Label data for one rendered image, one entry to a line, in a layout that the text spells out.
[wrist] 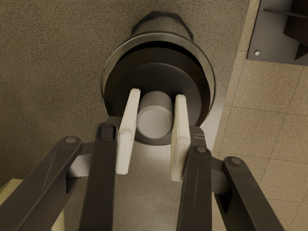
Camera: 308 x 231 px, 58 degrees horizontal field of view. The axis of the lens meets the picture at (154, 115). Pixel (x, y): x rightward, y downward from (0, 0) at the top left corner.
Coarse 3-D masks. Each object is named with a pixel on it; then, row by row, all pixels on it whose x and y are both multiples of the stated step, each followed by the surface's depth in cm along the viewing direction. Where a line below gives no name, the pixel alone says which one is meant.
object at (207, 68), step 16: (160, 16) 39; (160, 32) 24; (176, 32) 30; (128, 48) 24; (144, 48) 24; (176, 48) 24; (192, 48) 24; (112, 64) 25; (208, 64) 24; (208, 80) 25; (208, 112) 26
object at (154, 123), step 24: (120, 72) 22; (144, 72) 22; (168, 72) 22; (192, 72) 22; (120, 96) 23; (144, 96) 22; (168, 96) 22; (192, 96) 22; (144, 120) 20; (168, 120) 20; (192, 120) 23; (168, 144) 26
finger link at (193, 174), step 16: (192, 160) 14; (208, 160) 15; (192, 176) 13; (208, 176) 13; (192, 192) 12; (208, 192) 12; (192, 208) 11; (208, 208) 12; (192, 224) 11; (208, 224) 11
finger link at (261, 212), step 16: (224, 160) 15; (240, 160) 15; (240, 176) 14; (240, 192) 13; (256, 192) 13; (224, 208) 14; (240, 208) 12; (256, 208) 12; (224, 224) 14; (240, 224) 12; (256, 224) 11; (272, 224) 11
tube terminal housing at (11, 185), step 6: (12, 180) 60; (18, 180) 60; (6, 186) 58; (12, 186) 58; (0, 192) 57; (6, 192) 56; (0, 198) 55; (0, 204) 53; (60, 216) 62; (60, 222) 62; (54, 228) 58; (60, 228) 63
